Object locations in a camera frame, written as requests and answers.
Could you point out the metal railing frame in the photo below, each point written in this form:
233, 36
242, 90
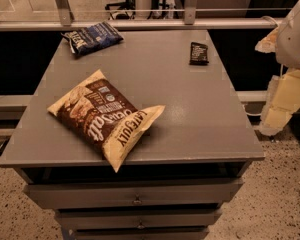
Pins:
68, 15

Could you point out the black office chair base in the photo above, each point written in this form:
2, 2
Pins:
120, 0

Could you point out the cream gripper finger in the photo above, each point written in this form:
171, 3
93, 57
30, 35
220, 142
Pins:
268, 43
283, 100

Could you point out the black rxbar chocolate bar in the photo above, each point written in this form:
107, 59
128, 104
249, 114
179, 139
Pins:
198, 54

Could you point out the top grey drawer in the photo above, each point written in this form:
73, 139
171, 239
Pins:
132, 194

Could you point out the middle grey drawer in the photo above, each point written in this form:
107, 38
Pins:
138, 219

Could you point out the bottom grey drawer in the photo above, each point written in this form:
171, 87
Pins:
182, 233

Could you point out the grey drawer cabinet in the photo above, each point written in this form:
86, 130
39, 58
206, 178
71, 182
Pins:
203, 132

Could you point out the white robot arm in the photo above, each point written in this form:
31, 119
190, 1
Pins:
288, 40

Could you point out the grey drawer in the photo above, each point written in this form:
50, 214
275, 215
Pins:
132, 194
182, 233
138, 219

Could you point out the blue chip bag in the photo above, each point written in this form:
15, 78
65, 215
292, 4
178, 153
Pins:
94, 38

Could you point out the brown Late July chip bag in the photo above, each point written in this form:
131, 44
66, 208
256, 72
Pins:
104, 117

